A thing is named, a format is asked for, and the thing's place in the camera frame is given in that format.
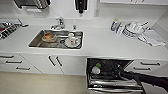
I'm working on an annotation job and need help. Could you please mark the white kitchen counter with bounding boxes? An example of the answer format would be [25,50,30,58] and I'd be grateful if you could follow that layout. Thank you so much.
[0,16,168,76]

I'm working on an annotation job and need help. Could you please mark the white upper kitchen cabinets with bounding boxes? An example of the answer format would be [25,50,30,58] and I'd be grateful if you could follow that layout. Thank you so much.
[99,0,168,5]

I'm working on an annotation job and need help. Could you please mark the steel kitchen sink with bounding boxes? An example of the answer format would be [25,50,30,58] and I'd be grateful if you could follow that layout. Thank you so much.
[27,29,84,50]

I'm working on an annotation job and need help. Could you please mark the steel dishwasher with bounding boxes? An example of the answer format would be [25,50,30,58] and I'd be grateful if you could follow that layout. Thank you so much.
[85,58,144,94]

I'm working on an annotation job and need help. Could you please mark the stack of white plates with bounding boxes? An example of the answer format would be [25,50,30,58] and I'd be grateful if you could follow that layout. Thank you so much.
[122,21,147,39]

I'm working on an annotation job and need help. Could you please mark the blue dish soap bottle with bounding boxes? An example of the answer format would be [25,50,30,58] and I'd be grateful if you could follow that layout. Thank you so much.
[110,18,119,33]

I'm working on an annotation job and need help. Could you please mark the white cup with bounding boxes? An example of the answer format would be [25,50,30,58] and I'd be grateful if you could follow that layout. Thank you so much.
[64,32,80,48]

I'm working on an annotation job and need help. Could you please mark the orange bowl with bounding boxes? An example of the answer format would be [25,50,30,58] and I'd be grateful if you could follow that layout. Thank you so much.
[41,32,58,43]

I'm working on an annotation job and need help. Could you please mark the chrome sink faucet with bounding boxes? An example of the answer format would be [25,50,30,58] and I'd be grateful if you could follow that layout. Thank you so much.
[50,17,66,31]

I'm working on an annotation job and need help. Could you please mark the black soap dispenser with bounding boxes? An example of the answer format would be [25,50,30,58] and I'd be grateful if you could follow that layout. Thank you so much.
[73,0,89,15]

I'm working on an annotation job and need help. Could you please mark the dish drying rack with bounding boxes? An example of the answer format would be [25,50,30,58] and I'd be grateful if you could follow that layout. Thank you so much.
[0,21,18,41]

